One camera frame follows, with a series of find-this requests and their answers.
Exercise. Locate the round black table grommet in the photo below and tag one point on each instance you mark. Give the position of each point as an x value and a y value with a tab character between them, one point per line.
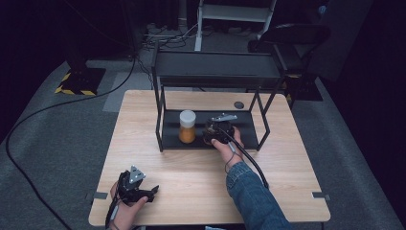
238	105

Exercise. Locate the person's left hand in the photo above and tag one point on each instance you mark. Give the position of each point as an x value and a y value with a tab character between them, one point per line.
124	217

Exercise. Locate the person's light clothing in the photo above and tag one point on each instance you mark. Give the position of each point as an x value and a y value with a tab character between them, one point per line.
214	228

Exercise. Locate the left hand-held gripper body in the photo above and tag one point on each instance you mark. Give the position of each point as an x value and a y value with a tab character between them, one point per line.
127	188

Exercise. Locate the person's right hand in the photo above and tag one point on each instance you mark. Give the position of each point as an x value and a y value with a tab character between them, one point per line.
231	156

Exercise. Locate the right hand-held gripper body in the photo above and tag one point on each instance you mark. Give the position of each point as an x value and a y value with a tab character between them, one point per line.
220	131

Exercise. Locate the large white-lid amber jar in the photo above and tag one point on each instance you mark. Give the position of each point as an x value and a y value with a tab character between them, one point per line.
187	134

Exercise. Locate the black chair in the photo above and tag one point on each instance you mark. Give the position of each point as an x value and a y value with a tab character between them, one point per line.
293	33

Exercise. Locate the white metal frame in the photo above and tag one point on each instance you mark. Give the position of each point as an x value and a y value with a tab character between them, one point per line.
236	13

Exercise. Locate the grey table clamp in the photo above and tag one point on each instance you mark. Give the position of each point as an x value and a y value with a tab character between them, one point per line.
320	195
99	195

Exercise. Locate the black stand base yellow stripes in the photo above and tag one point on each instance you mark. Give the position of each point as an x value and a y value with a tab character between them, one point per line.
83	81
306	91

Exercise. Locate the black metal two-tier rack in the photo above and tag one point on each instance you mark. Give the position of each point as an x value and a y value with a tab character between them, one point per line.
245	134

